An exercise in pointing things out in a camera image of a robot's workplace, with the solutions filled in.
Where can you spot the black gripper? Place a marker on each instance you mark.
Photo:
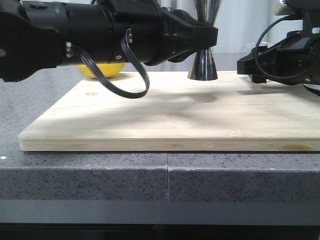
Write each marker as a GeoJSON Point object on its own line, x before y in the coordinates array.
{"type": "Point", "coordinates": [294, 60]}
{"type": "Point", "coordinates": [158, 33]}

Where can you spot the steel double jigger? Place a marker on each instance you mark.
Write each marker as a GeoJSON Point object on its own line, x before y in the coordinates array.
{"type": "Point", "coordinates": [204, 67]}

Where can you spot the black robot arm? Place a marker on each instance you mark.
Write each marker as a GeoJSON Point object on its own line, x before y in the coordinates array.
{"type": "Point", "coordinates": [33, 35]}

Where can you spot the wooden cutting board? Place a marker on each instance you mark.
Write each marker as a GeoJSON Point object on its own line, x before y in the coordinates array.
{"type": "Point", "coordinates": [179, 114]}

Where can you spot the yellow lemon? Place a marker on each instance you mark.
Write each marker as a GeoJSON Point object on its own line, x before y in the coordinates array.
{"type": "Point", "coordinates": [109, 70]}

